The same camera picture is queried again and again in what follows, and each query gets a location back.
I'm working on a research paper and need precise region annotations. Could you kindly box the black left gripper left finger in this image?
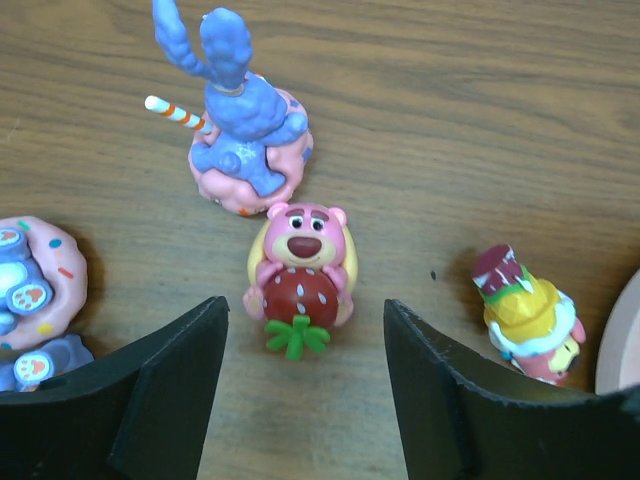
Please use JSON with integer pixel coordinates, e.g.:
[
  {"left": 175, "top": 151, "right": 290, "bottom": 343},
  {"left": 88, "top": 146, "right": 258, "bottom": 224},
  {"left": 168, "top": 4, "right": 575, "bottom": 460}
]
[{"left": 1, "top": 297, "right": 229, "bottom": 480}]

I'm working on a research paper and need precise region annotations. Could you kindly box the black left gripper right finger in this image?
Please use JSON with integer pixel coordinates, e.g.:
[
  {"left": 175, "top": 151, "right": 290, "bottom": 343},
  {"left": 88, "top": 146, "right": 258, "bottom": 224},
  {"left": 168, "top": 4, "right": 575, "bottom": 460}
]
[{"left": 384, "top": 300, "right": 639, "bottom": 480}]

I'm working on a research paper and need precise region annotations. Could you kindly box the pink yellow character toy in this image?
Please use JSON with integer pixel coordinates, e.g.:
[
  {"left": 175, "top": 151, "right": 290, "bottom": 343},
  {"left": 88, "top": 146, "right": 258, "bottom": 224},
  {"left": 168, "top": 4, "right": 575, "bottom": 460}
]
[{"left": 472, "top": 244, "right": 586, "bottom": 385}]

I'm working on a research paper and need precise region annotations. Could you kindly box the pink donut toy green star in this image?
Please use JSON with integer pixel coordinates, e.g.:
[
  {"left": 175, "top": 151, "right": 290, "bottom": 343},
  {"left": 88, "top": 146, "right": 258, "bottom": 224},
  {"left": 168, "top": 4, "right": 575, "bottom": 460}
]
[{"left": 243, "top": 203, "right": 359, "bottom": 361}]

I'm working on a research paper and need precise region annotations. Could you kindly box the pink three-tier oval shelf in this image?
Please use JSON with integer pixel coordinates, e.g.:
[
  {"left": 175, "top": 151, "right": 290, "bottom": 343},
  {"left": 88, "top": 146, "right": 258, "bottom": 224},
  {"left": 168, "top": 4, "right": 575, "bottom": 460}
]
[{"left": 595, "top": 272, "right": 640, "bottom": 395}]

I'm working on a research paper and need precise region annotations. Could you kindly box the purple bunny toy lying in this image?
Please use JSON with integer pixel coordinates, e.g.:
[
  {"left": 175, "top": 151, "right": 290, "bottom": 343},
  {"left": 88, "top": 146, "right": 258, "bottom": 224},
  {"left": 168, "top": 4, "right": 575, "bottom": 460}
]
[{"left": 1, "top": 216, "right": 94, "bottom": 392}]

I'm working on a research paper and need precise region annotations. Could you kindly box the purple bunny toy upright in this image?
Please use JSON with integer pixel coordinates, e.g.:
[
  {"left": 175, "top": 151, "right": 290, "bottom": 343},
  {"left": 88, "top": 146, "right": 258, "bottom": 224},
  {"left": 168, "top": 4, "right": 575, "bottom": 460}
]
[{"left": 145, "top": 1, "right": 313, "bottom": 216}]

